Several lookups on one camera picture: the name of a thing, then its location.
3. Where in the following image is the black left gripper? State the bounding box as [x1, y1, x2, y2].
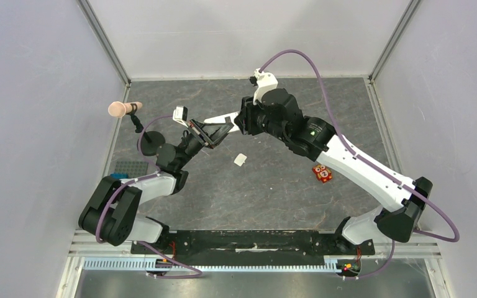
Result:
[176, 117, 235, 169]

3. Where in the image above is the white battery cover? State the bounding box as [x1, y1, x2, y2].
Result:
[234, 153, 247, 166]

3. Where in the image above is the white remote control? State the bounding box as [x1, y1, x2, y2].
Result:
[204, 112, 240, 133]

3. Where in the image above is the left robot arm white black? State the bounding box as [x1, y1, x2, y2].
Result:
[78, 116, 234, 254]

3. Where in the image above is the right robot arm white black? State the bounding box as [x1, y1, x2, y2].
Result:
[234, 88, 432, 253]

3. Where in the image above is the grey lego baseplate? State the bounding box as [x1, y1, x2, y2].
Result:
[112, 161, 148, 179]

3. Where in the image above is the red owl number block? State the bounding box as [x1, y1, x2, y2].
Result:
[312, 165, 333, 183]

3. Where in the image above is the blue lego brick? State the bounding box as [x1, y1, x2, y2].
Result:
[110, 173, 129, 179]

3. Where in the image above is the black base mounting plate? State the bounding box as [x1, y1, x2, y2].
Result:
[153, 230, 375, 266]

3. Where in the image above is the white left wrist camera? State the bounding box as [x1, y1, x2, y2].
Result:
[172, 106, 188, 127]

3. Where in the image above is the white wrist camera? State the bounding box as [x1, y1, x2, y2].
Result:
[249, 68, 278, 105]
[172, 106, 188, 127]

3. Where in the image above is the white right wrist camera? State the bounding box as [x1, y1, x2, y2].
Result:
[249, 68, 278, 105]

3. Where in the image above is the white cable duct strip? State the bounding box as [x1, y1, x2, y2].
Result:
[79, 256, 340, 273]

